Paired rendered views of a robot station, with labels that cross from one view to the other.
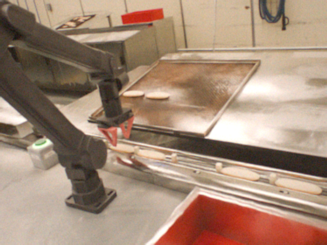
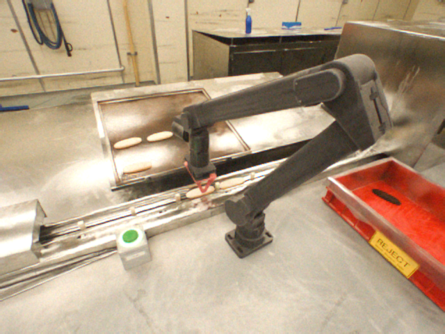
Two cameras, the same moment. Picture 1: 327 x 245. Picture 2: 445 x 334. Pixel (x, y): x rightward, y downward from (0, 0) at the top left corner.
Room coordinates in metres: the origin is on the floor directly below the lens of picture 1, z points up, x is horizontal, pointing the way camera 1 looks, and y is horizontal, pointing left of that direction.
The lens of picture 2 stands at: (0.61, 0.67, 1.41)
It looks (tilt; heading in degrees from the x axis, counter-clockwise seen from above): 37 degrees down; 293
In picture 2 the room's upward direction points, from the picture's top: 3 degrees clockwise
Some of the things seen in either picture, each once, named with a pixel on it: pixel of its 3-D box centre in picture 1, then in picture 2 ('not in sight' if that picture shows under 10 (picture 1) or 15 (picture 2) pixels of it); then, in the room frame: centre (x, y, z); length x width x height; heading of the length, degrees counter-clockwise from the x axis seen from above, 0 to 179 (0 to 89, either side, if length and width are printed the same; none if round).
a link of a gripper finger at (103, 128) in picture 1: (114, 131); (201, 178); (0.91, 0.15, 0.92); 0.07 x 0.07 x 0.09; 51
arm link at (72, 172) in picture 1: (82, 158); (245, 208); (0.74, 0.22, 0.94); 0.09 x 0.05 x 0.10; 159
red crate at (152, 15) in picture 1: (142, 16); not in sight; (4.74, 0.03, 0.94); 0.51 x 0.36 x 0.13; 55
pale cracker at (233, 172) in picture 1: (239, 172); not in sight; (0.67, -0.17, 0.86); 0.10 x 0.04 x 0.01; 51
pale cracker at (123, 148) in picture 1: (122, 147); (200, 191); (0.92, 0.14, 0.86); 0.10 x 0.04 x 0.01; 52
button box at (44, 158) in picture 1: (47, 157); (134, 250); (0.97, 0.41, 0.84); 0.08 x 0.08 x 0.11; 51
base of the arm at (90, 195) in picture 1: (87, 187); (249, 230); (0.71, 0.23, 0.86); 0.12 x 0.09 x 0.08; 57
